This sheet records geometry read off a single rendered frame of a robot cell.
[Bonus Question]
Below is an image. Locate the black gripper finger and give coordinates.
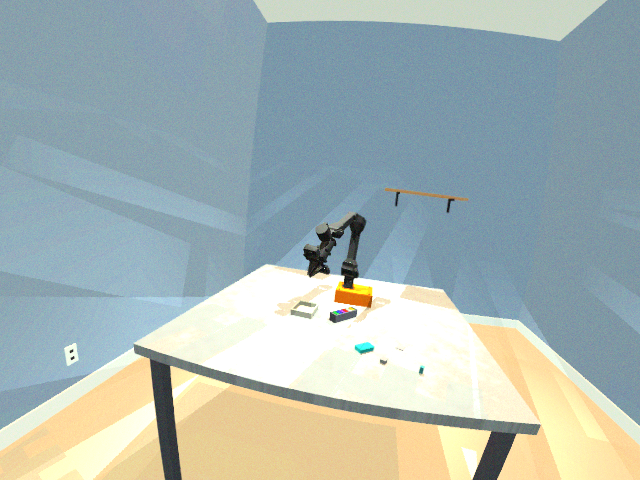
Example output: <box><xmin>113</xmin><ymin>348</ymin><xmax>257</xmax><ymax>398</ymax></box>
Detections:
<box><xmin>309</xmin><ymin>266</ymin><xmax>325</xmax><ymax>278</ymax></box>
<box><xmin>307</xmin><ymin>256</ymin><xmax>321</xmax><ymax>276</ymax></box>

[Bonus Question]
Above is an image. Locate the white square tray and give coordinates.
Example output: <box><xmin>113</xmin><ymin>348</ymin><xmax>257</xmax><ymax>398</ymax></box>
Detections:
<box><xmin>290</xmin><ymin>299</ymin><xmax>319</xmax><ymax>320</ymax></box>

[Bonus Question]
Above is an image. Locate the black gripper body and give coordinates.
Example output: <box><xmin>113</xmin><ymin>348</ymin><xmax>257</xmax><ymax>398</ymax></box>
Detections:
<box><xmin>304</xmin><ymin>244</ymin><xmax>331</xmax><ymax>275</ymax></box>

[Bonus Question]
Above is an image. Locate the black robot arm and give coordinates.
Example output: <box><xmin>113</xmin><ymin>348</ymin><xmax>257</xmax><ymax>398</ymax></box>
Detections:
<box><xmin>315</xmin><ymin>212</ymin><xmax>367</xmax><ymax>290</ymax></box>

